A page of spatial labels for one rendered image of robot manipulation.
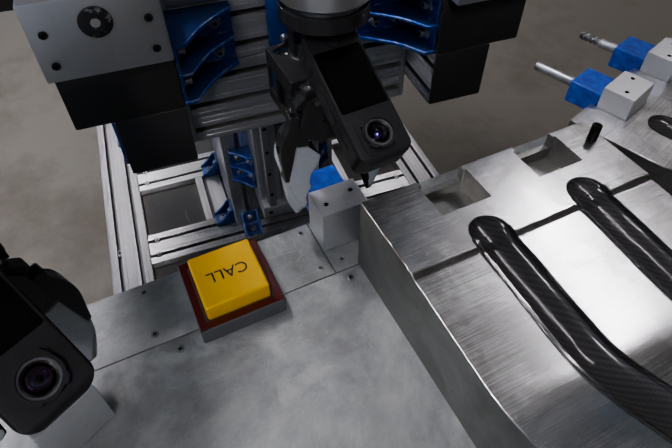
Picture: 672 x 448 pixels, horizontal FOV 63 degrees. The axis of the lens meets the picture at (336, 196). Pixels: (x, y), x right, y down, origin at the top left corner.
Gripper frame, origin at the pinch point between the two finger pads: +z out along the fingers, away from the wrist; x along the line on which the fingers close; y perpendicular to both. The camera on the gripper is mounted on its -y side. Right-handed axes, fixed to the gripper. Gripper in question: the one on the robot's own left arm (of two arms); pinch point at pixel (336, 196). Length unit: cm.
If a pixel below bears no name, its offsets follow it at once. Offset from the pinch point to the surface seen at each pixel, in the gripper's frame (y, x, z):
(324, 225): -2.3, 2.3, 0.9
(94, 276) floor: 73, 39, 85
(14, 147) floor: 140, 56, 85
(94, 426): -11.0, 26.2, 4.0
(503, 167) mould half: -6.8, -14.3, -4.0
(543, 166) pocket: -6.4, -20.4, -1.3
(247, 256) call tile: -2.4, 10.3, 1.3
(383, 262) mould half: -9.6, -0.1, -0.6
